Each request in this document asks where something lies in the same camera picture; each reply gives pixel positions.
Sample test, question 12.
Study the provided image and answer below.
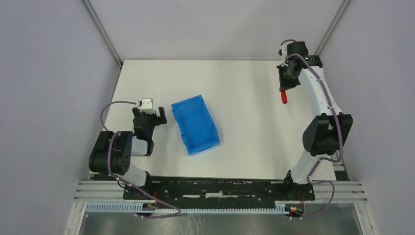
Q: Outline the red handled screwdriver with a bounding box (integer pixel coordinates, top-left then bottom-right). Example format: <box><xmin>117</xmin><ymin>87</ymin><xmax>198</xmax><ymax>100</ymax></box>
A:
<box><xmin>280</xmin><ymin>90</ymin><xmax>288</xmax><ymax>104</ymax></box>

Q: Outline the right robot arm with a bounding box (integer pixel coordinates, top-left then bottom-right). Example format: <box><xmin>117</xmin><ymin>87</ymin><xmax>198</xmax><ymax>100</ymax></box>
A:
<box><xmin>277</xmin><ymin>39</ymin><xmax>353</xmax><ymax>200</ymax></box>

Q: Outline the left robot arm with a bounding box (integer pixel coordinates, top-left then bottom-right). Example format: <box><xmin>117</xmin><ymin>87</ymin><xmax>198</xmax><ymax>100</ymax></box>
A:
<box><xmin>89</xmin><ymin>107</ymin><xmax>167</xmax><ymax>200</ymax></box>

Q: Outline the blue plastic bin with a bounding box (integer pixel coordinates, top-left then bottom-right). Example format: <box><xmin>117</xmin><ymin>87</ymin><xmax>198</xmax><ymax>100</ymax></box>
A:
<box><xmin>171</xmin><ymin>95</ymin><xmax>220</xmax><ymax>155</ymax></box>

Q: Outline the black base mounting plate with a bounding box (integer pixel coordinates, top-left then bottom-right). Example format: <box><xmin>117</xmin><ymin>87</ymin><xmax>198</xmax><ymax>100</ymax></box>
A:
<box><xmin>142</xmin><ymin>176</ymin><xmax>315</xmax><ymax>209</ymax></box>

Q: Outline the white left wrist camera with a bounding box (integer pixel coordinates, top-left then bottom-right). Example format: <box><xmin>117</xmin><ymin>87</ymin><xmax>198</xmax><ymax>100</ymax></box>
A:
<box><xmin>137</xmin><ymin>98</ymin><xmax>155</xmax><ymax>114</ymax></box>

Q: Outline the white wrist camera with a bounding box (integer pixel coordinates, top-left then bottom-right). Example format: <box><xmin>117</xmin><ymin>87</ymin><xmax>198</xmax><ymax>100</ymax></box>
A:
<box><xmin>137</xmin><ymin>98</ymin><xmax>155</xmax><ymax>114</ymax></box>
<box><xmin>278</xmin><ymin>45</ymin><xmax>287</xmax><ymax>58</ymax></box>

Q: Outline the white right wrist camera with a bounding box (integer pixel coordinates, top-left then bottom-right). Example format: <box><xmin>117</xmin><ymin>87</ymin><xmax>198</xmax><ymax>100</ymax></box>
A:
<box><xmin>278</xmin><ymin>45</ymin><xmax>287</xmax><ymax>58</ymax></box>

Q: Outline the right aluminium corner post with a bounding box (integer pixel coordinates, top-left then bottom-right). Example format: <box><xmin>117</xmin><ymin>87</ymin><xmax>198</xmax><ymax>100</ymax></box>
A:
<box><xmin>314</xmin><ymin>0</ymin><xmax>352</xmax><ymax>55</ymax></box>

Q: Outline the aluminium corner post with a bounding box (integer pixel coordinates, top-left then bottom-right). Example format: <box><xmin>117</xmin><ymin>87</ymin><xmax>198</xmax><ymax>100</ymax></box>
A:
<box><xmin>314</xmin><ymin>0</ymin><xmax>352</xmax><ymax>55</ymax></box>
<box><xmin>80</xmin><ymin>0</ymin><xmax>123</xmax><ymax>69</ymax></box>

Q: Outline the white slotted cable duct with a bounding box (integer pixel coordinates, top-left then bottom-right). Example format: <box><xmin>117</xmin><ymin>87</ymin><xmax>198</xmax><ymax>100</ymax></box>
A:
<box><xmin>86</xmin><ymin>202</ymin><xmax>304</xmax><ymax>215</ymax></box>

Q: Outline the left aluminium corner post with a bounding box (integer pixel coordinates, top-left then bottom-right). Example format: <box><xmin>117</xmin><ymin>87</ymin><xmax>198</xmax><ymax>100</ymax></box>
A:
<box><xmin>80</xmin><ymin>0</ymin><xmax>123</xmax><ymax>69</ymax></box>

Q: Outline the aluminium front frame rail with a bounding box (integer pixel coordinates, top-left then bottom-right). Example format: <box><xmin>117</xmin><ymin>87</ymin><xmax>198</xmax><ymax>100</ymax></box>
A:
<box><xmin>74</xmin><ymin>181</ymin><xmax>368</xmax><ymax>204</ymax></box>

